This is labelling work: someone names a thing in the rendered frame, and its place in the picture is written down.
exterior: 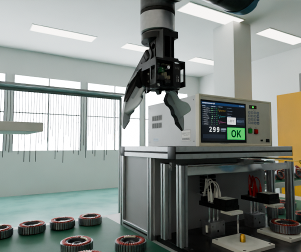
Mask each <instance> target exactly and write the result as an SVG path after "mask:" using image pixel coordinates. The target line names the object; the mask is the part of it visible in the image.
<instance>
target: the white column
mask: <svg viewBox="0 0 301 252"><path fill-rule="evenodd" d="M213 72H214V95H215V96H223V97H232V98H240V99H249V100H252V99H253V98H252V55H251V26H250V25H248V24H245V23H242V22H237V21H234V20H233V21H231V22H229V23H227V24H224V25H221V26H219V27H217V28H215V29H213Z"/></svg>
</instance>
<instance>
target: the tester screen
mask: <svg viewBox="0 0 301 252"><path fill-rule="evenodd" d="M227 117H229V118H243V119H244V125H233V124H228V123H227ZM201 125H202V141H246V137H245V140H240V139H228V133H227V128H245V106H244V105H236V104H226V103H217V102H207V101H201ZM209 127H220V132H209ZM203 134H211V135H225V138H203Z"/></svg>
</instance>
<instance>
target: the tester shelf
mask: <svg viewBox="0 0 301 252"><path fill-rule="evenodd" d="M120 155H121V156H129V157H143V158H156V159H169V160H185V159H217V158H249V157H281V156H293V147H292V146H120Z"/></svg>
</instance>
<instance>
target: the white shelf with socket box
mask: <svg viewBox="0 0 301 252"><path fill-rule="evenodd" d="M43 131H44V123H43V122H26V121H0V134H7V135H29V134H35V133H40V132H43Z"/></svg>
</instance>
